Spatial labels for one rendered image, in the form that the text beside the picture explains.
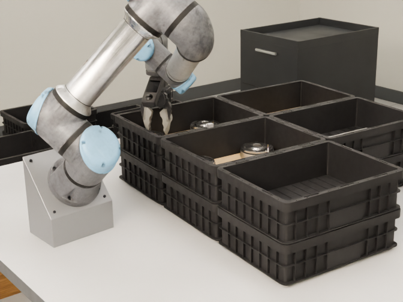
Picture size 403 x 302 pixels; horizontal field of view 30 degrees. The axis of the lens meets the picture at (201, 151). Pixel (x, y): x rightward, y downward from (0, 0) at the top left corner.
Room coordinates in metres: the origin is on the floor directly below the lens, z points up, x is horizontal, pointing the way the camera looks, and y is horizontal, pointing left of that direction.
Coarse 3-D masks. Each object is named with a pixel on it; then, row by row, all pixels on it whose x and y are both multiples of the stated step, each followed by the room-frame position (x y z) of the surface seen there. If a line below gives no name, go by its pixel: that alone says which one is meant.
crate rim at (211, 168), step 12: (252, 120) 2.28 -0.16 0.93; (276, 120) 2.27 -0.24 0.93; (192, 132) 2.16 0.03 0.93; (300, 132) 2.16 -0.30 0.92; (168, 144) 2.06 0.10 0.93; (300, 144) 2.03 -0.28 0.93; (180, 156) 2.01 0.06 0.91; (192, 156) 1.95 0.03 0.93; (252, 156) 1.94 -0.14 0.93; (204, 168) 1.90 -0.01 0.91; (216, 168) 1.87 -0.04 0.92
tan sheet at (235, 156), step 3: (237, 153) 2.24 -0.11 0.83; (225, 156) 2.22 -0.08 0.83; (228, 156) 2.22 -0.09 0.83; (231, 156) 2.22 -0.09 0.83; (234, 156) 2.22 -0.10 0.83; (237, 156) 2.22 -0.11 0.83; (216, 159) 2.19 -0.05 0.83; (219, 159) 2.19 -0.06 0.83; (222, 159) 2.19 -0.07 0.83; (225, 159) 2.19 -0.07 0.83; (228, 159) 2.19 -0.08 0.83; (231, 159) 2.19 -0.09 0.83; (234, 159) 2.19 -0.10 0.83; (216, 162) 2.16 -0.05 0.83; (219, 162) 2.16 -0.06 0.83; (222, 162) 2.16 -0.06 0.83
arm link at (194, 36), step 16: (192, 16) 1.86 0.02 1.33; (208, 16) 1.90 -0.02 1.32; (176, 32) 1.85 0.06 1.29; (192, 32) 1.85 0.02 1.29; (208, 32) 1.88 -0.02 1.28; (176, 48) 1.95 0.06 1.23; (192, 48) 1.87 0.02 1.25; (208, 48) 1.90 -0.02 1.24; (160, 64) 2.21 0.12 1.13; (176, 64) 2.05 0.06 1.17; (192, 64) 2.00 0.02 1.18; (176, 80) 2.16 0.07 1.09; (192, 80) 2.20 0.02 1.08
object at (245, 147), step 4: (244, 144) 2.24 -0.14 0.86; (248, 144) 2.24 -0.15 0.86; (264, 144) 2.23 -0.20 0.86; (244, 148) 2.21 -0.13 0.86; (248, 148) 2.20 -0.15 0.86; (264, 148) 2.20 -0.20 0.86; (272, 148) 2.20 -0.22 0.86; (248, 152) 2.17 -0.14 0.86; (252, 152) 2.17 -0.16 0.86; (256, 152) 2.17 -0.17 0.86; (260, 152) 2.17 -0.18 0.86; (264, 152) 2.17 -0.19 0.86
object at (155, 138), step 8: (176, 104) 2.48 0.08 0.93; (232, 104) 2.46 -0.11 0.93; (128, 112) 2.39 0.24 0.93; (136, 112) 2.39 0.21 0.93; (248, 112) 2.38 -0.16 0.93; (256, 112) 2.36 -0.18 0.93; (120, 120) 2.32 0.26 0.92; (128, 120) 2.29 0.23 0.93; (240, 120) 2.27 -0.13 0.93; (128, 128) 2.27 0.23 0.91; (136, 128) 2.23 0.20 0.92; (144, 128) 2.21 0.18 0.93; (200, 128) 2.20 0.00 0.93; (144, 136) 2.19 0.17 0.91; (152, 136) 2.14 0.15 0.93; (160, 136) 2.13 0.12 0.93; (160, 144) 2.12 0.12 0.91
